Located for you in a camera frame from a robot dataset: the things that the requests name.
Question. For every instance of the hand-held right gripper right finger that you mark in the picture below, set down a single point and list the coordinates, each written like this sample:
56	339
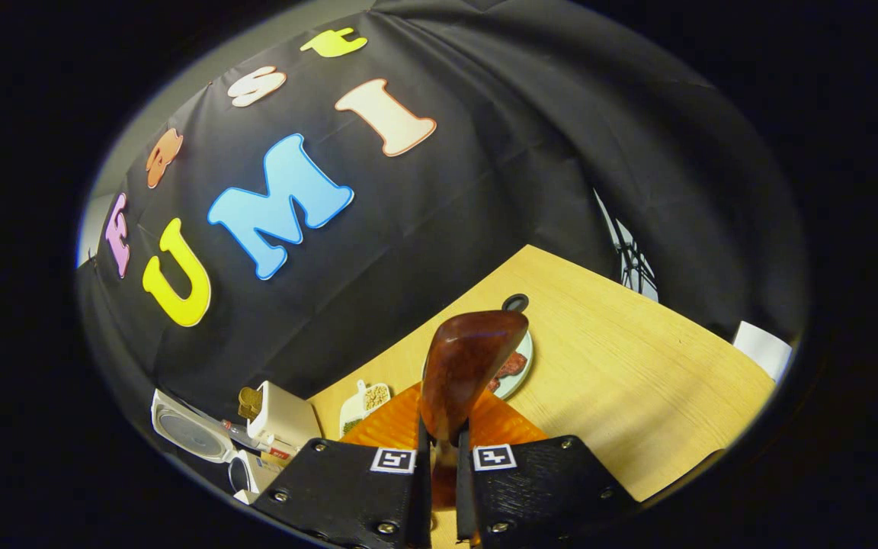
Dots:
538	492

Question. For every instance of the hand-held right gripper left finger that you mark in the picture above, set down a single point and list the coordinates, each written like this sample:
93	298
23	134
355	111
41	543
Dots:
347	492

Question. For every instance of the white rice cooker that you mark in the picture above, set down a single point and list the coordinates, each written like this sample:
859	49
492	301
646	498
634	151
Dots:
191	435

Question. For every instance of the white toaster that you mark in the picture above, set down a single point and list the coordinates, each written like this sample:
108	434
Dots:
290	419

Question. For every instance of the white divided bean dish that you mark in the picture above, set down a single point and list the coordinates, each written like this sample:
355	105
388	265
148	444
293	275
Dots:
370	400

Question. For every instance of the clear water bottle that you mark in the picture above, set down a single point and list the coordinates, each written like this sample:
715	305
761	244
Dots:
245	438

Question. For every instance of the pale green plate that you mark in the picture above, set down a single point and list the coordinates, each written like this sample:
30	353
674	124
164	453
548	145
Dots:
524	366

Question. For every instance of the brown bread slice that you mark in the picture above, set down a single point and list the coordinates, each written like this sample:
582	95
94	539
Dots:
250	402

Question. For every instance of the white box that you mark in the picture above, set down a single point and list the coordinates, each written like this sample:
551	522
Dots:
763	349

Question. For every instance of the black backdrop cloth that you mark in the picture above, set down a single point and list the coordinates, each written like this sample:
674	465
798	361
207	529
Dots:
485	152

